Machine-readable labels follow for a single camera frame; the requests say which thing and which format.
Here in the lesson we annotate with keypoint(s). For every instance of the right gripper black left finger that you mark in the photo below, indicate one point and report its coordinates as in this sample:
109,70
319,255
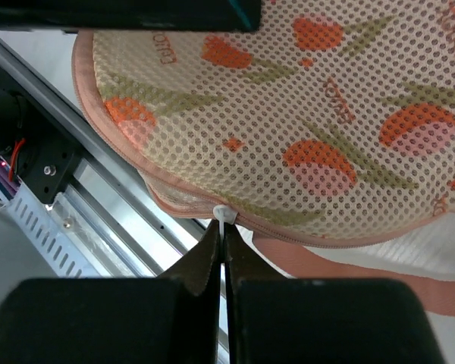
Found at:
172,318

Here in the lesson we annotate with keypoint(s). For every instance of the white zipper pull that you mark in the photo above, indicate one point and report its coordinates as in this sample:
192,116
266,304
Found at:
224,215

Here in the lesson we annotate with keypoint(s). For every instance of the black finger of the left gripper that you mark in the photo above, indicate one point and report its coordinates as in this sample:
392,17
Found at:
174,15

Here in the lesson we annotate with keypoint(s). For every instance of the white slotted cable duct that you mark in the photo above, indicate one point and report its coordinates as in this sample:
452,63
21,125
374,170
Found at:
35,220

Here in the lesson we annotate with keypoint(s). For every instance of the aluminium mounting rail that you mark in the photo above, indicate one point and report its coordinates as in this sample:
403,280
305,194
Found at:
106,208

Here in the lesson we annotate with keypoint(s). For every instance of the peach floral mesh laundry bag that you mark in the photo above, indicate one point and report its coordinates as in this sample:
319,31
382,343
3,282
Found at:
329,133

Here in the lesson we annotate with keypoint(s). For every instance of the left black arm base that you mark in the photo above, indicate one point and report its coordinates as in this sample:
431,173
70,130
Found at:
42,154

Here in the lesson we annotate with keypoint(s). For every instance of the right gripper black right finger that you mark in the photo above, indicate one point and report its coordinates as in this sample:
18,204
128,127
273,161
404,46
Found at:
274,319

